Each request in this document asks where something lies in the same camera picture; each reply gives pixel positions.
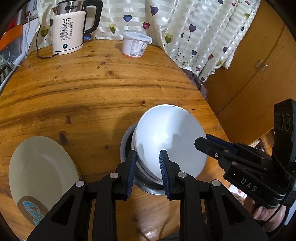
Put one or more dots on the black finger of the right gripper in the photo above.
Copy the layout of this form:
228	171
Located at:
216	148

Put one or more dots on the person right hand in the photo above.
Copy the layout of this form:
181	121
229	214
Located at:
263	214

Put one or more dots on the orange lidded storage box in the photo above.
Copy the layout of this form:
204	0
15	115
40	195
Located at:
10	35

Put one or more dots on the dark cloth on chair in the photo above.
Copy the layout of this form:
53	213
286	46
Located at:
198	83

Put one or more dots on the heart pattern curtain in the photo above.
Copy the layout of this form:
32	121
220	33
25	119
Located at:
198	35

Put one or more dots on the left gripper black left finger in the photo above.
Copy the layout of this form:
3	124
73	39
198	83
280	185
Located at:
69	218

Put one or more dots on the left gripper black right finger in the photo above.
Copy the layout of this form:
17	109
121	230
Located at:
208	210

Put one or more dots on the small white blue-striped bowl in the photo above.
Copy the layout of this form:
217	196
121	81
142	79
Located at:
140	167

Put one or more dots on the white plastic tub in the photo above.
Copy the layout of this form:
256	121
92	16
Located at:
134	44

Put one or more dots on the white electric kettle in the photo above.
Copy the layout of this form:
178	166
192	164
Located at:
69	22

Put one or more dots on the wooden cabinet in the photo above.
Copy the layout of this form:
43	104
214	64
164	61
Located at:
262	73

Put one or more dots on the large white blue-striped bowl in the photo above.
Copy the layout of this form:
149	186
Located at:
174	129

